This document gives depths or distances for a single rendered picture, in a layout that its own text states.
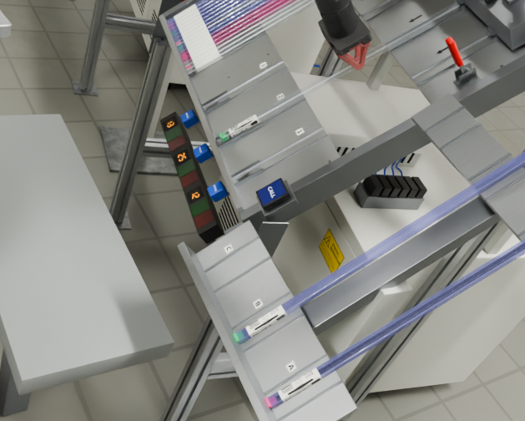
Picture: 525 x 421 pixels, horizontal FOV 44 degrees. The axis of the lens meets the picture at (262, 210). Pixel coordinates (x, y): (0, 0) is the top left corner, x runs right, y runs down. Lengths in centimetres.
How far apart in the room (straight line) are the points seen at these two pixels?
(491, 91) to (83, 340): 77
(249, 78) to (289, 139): 21
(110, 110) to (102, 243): 142
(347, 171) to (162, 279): 97
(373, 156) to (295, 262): 54
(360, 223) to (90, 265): 60
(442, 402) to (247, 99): 118
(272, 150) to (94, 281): 39
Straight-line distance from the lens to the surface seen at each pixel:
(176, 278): 200
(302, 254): 158
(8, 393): 158
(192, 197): 125
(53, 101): 255
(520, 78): 120
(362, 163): 114
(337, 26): 118
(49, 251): 116
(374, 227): 145
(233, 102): 135
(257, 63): 140
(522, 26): 119
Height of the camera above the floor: 144
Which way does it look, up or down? 38 degrees down
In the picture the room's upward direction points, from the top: 25 degrees clockwise
